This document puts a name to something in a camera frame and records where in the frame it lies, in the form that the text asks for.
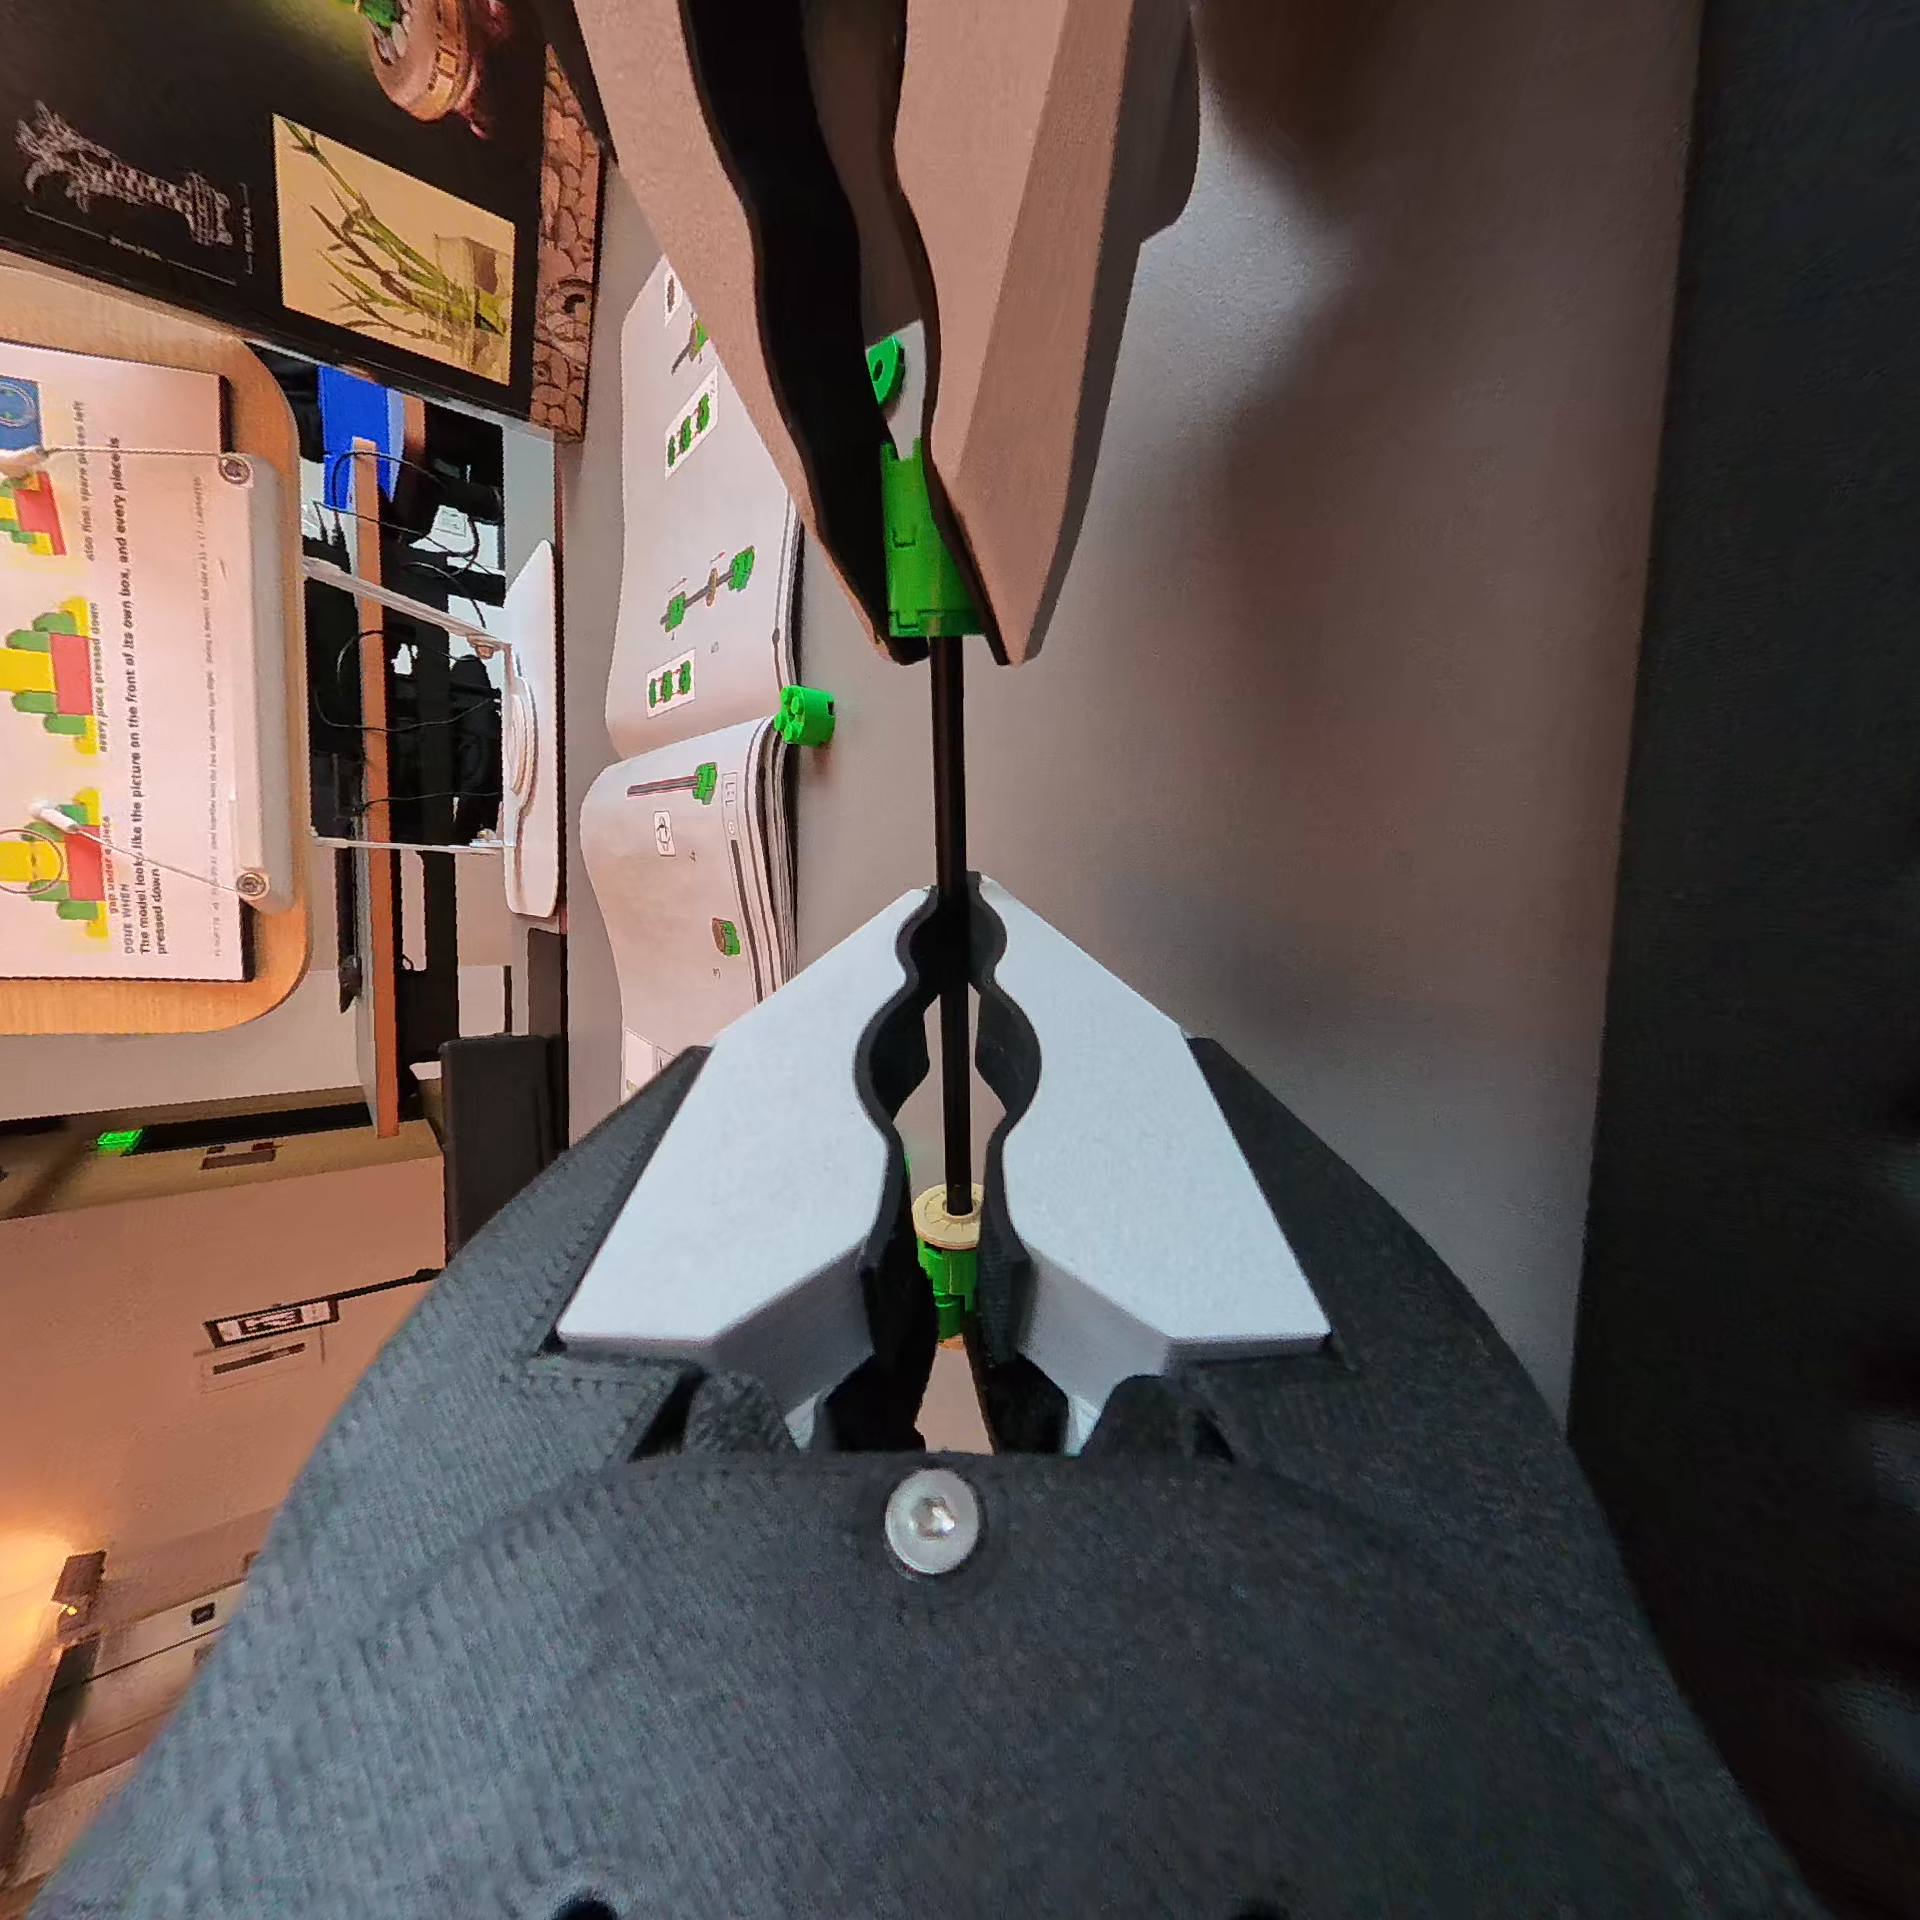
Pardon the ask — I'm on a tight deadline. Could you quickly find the black plant picture box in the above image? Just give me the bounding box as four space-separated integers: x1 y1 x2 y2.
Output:
0 0 610 445

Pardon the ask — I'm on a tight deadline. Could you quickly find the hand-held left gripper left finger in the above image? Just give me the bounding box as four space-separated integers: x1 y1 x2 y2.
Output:
554 885 938 1453

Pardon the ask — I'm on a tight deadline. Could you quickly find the grey desk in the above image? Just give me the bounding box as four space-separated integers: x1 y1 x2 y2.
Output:
561 0 1704 1440

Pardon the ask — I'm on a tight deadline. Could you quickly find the instruction sheet on wooden board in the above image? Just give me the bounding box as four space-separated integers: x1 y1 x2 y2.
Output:
0 246 317 1041

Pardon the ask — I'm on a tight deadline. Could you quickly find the black perforated mat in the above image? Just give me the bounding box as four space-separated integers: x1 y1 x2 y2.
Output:
1568 0 1920 1920

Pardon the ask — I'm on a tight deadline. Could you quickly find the open instruction booklet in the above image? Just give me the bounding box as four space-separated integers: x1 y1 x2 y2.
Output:
577 256 814 1096

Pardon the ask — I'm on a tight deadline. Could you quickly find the black floor box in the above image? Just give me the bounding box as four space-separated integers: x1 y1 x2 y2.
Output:
439 1036 573 1275

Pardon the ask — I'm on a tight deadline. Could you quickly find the tall green cylinder brick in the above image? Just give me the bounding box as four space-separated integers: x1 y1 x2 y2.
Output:
866 337 986 643

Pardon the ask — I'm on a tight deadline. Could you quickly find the wooden easel leg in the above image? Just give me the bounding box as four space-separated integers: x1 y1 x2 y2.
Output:
349 446 404 1139

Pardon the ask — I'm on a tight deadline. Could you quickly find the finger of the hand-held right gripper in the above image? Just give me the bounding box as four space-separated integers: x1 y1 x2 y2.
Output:
577 0 938 666
897 0 1203 670

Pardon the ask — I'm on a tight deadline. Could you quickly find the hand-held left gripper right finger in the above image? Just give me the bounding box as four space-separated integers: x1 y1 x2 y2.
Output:
961 881 1336 1453

